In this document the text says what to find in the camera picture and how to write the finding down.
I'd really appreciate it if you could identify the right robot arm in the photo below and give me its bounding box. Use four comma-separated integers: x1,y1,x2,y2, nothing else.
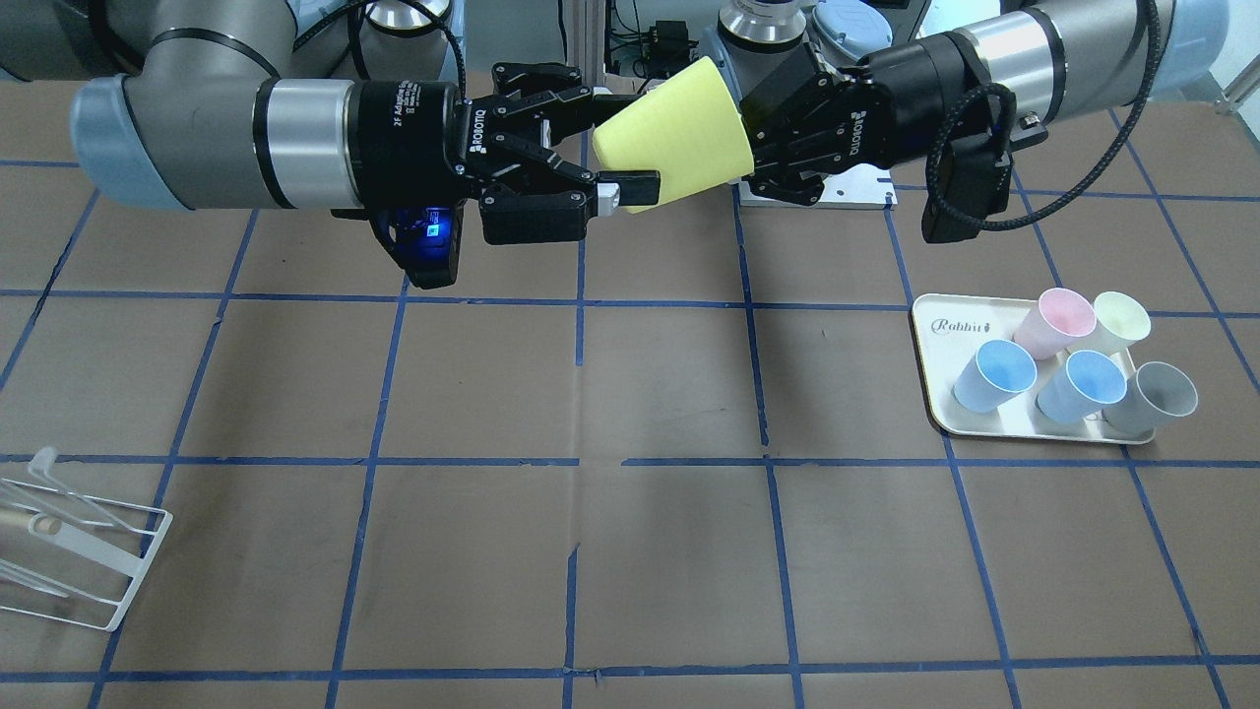
69,1,662,246

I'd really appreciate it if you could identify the cream plastic tray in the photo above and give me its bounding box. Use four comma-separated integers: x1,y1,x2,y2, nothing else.
911,293,1155,445

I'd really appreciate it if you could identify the pale green plastic cup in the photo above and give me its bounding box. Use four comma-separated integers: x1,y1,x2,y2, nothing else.
1072,290,1152,355

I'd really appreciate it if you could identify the white wire dish rack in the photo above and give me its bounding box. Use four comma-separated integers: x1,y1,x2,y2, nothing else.
1,447,174,632

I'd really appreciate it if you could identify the light blue cup middle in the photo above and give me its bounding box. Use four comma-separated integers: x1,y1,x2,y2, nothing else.
1036,350,1128,423

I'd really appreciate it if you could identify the light blue cup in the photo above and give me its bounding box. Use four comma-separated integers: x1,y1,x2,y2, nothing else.
953,340,1040,414
1036,350,1128,423

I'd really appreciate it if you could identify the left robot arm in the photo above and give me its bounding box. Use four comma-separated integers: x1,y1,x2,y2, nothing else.
719,1,1231,220

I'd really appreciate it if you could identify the grey plastic cup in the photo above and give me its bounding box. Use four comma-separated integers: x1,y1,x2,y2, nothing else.
1103,360,1200,434

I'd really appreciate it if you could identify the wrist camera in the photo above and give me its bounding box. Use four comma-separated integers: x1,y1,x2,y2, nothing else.
368,207,462,288
937,107,1048,220

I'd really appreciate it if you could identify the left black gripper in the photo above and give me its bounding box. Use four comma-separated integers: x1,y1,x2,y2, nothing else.
740,31,990,207

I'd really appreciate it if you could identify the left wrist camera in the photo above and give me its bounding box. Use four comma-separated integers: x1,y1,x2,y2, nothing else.
937,107,1048,220

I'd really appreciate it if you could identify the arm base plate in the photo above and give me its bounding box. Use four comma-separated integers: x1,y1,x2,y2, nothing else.
738,164,898,210

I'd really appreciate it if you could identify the pink plastic cup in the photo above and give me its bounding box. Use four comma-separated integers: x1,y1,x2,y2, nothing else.
1011,288,1097,360

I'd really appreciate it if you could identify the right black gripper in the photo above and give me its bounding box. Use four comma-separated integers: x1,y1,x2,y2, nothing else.
349,63,662,246

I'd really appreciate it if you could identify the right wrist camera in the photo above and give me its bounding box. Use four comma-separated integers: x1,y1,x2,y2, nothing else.
368,207,462,288

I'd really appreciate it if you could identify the light blue cup outer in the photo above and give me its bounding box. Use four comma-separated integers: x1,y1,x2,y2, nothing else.
953,340,1040,414

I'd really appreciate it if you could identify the aluminium frame post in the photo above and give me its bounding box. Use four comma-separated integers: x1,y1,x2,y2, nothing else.
561,0,606,81

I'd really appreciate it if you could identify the black electronics box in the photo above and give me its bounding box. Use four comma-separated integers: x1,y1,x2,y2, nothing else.
645,20,692,77

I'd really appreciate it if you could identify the yellow plastic cup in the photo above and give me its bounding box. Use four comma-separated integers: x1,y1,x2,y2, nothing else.
593,57,753,214

